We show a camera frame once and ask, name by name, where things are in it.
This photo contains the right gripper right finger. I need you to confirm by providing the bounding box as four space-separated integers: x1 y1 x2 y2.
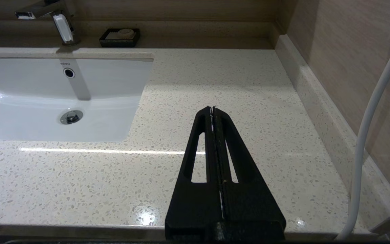
213 107 286 239

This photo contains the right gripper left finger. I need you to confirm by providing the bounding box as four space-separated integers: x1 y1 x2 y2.
165 107 223 239

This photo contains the chrome sink drain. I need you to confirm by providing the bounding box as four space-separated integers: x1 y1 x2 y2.
60 109 84 125

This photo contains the black soap dish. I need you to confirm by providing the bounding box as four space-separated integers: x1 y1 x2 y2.
99 28 140 48

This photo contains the white sink basin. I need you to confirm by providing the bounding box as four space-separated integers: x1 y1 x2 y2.
0 57 154 143

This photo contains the chrome faucet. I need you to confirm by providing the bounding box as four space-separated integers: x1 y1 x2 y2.
15 0 80 46

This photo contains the white cable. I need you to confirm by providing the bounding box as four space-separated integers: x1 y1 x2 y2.
334 0 390 241

